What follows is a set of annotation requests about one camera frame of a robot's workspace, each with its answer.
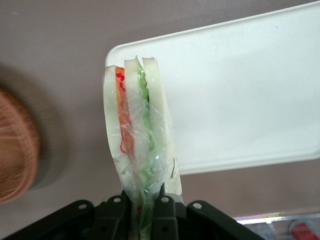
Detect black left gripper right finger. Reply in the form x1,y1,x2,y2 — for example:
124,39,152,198
150,184,266,240

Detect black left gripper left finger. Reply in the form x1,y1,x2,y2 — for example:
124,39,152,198
0,190,132,240

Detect plastic-wrapped triangle sandwich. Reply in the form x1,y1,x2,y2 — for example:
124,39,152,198
102,55,185,240

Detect brown wicker round basket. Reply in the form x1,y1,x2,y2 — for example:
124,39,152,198
0,86,41,205

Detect white rectangular plastic tray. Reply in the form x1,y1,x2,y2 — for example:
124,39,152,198
104,0,320,176

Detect red blurry object on floor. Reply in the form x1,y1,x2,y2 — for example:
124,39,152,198
289,219,320,240

